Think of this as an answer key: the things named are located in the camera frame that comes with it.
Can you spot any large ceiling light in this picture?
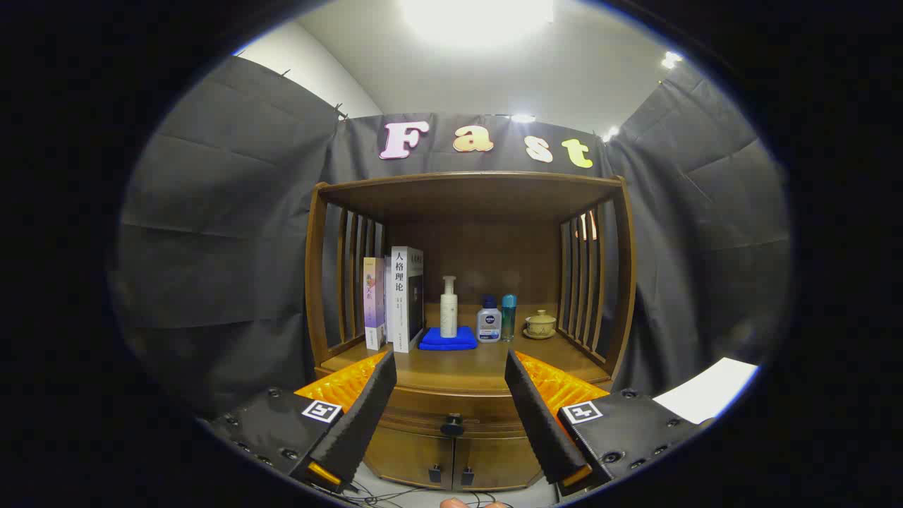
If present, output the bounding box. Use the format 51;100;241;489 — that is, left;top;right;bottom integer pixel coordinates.
399;0;558;50

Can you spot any white panel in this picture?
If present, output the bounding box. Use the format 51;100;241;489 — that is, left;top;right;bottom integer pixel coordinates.
653;358;761;425

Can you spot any purple book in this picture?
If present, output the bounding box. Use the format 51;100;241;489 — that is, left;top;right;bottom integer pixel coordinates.
363;257;387;351

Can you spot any white bottle with blue cap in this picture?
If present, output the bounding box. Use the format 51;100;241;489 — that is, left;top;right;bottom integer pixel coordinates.
476;295;502;344

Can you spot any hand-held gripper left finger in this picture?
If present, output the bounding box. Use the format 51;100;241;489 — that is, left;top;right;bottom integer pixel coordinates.
208;349;398;495

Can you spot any blue folded cloth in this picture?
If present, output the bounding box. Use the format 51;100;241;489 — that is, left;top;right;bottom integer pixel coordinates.
418;326;479;351

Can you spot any black backdrop cloth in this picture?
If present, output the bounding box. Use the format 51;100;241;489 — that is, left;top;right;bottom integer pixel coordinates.
113;55;794;417

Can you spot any wooden cabinet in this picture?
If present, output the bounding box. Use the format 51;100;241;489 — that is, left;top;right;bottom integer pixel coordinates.
305;171;638;492

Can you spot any white book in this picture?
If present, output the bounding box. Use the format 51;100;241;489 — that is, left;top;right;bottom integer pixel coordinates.
390;246;425;353

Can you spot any lidded tea cup with saucer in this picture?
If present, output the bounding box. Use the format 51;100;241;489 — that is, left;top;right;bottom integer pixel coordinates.
523;309;558;341

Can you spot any wooden countertop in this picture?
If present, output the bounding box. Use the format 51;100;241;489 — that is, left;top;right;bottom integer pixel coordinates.
321;332;611;392

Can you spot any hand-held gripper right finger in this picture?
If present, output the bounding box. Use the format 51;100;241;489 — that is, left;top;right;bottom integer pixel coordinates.
504;349;715;496

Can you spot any white pump bottle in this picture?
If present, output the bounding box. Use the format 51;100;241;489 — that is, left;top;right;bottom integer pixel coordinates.
440;275;459;339

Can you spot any wooden cabinet door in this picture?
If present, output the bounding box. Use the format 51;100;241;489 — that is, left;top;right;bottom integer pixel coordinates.
454;436;544;491
363;427;454;489

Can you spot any wooden drawer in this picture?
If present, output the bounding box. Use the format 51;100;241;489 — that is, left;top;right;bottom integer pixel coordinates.
374;385;537;438

